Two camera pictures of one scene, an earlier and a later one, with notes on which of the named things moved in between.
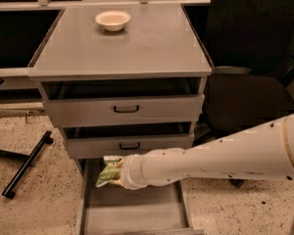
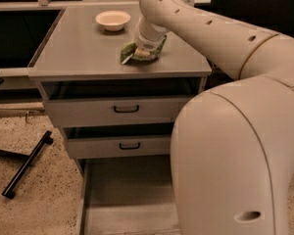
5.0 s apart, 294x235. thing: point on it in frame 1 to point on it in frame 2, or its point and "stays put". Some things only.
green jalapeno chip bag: (110, 170) to (128, 52)
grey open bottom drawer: (158, 210) stays put
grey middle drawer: (124, 139) stays put
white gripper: (131, 172) to (149, 43)
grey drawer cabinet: (122, 79) stays put
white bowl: (113, 20) stays put
